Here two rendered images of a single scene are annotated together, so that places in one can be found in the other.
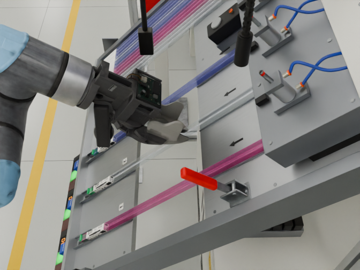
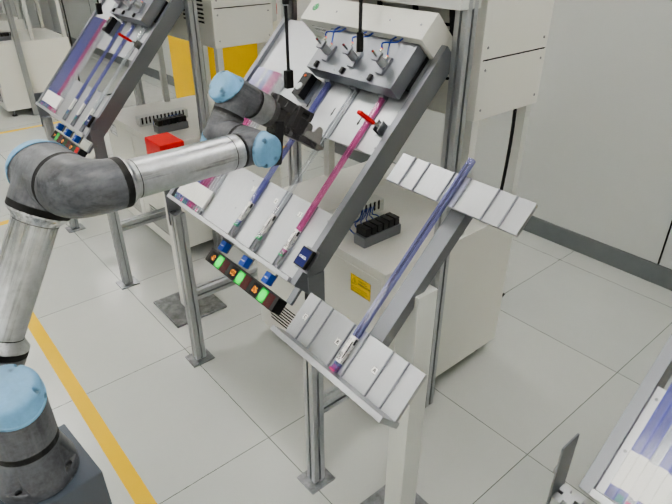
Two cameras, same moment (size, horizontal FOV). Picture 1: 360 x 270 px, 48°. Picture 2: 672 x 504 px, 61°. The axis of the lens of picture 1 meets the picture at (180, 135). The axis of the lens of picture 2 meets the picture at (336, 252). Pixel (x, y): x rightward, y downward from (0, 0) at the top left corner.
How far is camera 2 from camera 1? 1.15 m
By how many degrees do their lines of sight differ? 36
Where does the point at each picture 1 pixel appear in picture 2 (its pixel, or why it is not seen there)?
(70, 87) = (269, 102)
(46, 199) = (120, 419)
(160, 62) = not seen: hidden behind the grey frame
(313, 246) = (411, 233)
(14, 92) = (240, 110)
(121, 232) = (314, 219)
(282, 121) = (388, 75)
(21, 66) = (246, 88)
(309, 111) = (397, 63)
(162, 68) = not seen: hidden behind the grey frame
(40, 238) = (144, 450)
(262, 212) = (401, 123)
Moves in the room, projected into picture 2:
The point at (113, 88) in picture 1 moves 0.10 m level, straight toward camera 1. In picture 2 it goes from (286, 103) to (318, 110)
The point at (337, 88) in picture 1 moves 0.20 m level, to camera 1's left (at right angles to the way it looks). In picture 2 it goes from (403, 49) to (342, 59)
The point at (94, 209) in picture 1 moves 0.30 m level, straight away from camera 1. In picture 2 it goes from (273, 241) to (183, 218)
